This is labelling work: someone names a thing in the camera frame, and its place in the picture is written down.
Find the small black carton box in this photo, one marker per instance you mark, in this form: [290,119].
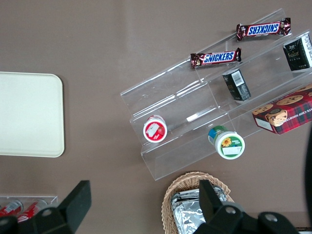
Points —
[237,85]
[298,53]

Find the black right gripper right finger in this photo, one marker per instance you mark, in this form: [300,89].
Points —
[214,209]

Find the red tartan cookie box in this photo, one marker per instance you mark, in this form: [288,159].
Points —
[285,114]

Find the clear acrylic stepped shelf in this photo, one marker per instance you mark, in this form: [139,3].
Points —
[170,102]

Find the Snickers chocolate bar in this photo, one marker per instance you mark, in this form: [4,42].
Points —
[263,29]
[217,58]

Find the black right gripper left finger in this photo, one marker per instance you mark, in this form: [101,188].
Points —
[70,209]

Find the clear acrylic bottle rack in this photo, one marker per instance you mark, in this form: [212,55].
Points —
[52,198]

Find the cream plastic serving tray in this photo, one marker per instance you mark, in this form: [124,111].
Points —
[29,114]

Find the foil wrapped pack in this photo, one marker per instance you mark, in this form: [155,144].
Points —
[220,192]
[189,217]

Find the light wicker basket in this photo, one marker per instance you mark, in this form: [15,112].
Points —
[170,195]

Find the red lid strawberry cup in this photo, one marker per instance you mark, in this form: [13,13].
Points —
[154,130]

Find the green lid sunflower cup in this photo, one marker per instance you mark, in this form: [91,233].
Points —
[228,145]

